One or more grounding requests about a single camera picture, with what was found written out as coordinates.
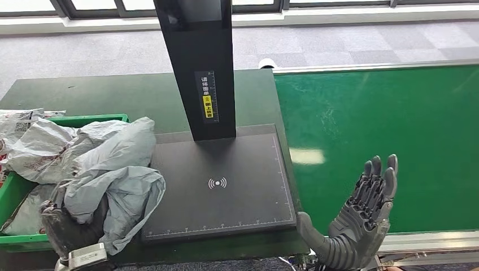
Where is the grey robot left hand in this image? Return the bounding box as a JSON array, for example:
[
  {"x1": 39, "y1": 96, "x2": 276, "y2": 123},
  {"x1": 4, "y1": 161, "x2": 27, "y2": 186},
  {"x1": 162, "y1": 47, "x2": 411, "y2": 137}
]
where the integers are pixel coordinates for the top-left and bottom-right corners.
[{"x1": 40, "y1": 187, "x2": 111, "y2": 260}]

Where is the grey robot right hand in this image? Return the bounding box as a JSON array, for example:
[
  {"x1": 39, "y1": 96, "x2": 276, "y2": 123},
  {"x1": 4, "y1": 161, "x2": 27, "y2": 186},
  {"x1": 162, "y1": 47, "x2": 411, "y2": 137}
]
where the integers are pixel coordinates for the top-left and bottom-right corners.
[{"x1": 297, "y1": 154, "x2": 399, "y2": 271}]

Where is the grey plastic parcel bag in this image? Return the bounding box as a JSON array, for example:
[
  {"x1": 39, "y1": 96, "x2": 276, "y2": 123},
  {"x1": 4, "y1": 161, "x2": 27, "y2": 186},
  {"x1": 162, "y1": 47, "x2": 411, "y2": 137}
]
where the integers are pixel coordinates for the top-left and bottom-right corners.
[
  {"x1": 56, "y1": 117, "x2": 167, "y2": 256},
  {"x1": 2, "y1": 183, "x2": 57, "y2": 237},
  {"x1": 2, "y1": 119, "x2": 130, "y2": 185}
]

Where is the green conveyor belt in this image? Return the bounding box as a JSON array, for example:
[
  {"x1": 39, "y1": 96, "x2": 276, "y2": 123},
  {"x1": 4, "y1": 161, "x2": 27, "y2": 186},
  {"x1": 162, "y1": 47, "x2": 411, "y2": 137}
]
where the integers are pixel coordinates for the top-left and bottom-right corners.
[{"x1": 275, "y1": 64, "x2": 479, "y2": 234}]

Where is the white printed QR parcel bag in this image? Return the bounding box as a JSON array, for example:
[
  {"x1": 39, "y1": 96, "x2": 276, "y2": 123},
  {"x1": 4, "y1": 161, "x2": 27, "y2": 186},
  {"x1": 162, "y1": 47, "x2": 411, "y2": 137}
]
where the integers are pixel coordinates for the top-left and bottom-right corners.
[{"x1": 0, "y1": 108, "x2": 45, "y2": 150}]

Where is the black inbound scanner machine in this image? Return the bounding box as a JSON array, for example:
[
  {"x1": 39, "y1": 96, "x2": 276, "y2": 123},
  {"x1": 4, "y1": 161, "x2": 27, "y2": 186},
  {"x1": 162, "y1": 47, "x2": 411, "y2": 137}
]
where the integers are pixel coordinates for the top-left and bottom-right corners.
[{"x1": 141, "y1": 0, "x2": 298, "y2": 244}]

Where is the green plastic crate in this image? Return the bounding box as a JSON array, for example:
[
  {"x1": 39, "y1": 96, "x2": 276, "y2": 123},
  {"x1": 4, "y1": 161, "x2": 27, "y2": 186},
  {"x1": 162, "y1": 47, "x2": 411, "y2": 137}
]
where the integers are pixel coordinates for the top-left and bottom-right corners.
[{"x1": 0, "y1": 113, "x2": 130, "y2": 251}]

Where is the black yellow label sticker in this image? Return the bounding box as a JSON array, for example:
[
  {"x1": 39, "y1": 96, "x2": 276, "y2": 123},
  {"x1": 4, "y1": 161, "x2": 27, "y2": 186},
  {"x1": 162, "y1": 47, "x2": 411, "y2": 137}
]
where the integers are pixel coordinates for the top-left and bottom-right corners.
[{"x1": 194, "y1": 71, "x2": 219, "y2": 124}]

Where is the thin white cable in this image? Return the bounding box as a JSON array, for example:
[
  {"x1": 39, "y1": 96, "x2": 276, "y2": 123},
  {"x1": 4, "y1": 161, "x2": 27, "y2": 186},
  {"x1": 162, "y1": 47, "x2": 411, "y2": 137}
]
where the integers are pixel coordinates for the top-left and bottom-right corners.
[{"x1": 278, "y1": 257, "x2": 297, "y2": 271}]

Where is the aluminium conveyor frame rail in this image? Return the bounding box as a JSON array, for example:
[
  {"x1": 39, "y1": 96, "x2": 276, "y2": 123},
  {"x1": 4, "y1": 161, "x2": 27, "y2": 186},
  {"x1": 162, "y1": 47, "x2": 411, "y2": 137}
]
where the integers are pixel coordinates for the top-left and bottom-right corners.
[
  {"x1": 273, "y1": 59, "x2": 479, "y2": 75},
  {"x1": 376, "y1": 230, "x2": 479, "y2": 271}
]

